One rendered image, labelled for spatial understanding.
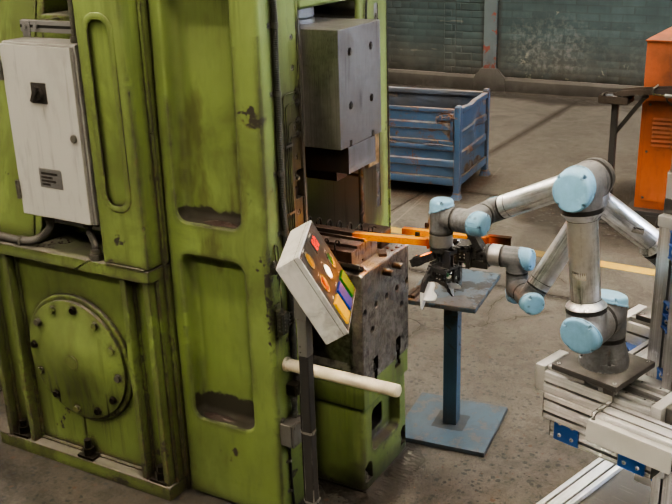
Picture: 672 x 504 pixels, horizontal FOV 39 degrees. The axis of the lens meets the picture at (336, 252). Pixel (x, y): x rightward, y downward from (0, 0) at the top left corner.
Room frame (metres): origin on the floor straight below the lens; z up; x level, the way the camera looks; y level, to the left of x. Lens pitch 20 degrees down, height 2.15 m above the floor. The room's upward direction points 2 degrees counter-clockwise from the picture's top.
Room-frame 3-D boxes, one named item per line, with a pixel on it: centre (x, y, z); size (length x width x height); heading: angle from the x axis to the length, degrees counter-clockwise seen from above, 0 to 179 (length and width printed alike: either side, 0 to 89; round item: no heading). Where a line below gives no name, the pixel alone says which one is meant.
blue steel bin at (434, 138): (7.44, -0.59, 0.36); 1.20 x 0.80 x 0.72; 64
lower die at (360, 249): (3.33, 0.08, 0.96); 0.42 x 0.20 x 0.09; 60
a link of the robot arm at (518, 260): (2.96, -0.61, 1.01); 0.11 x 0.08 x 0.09; 60
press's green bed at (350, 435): (3.39, 0.06, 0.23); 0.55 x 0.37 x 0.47; 60
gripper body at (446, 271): (2.76, -0.33, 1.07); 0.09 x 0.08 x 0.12; 43
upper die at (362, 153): (3.33, 0.08, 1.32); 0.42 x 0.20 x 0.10; 60
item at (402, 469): (3.20, -0.14, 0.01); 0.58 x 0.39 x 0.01; 150
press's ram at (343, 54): (3.37, 0.05, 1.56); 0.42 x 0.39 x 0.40; 60
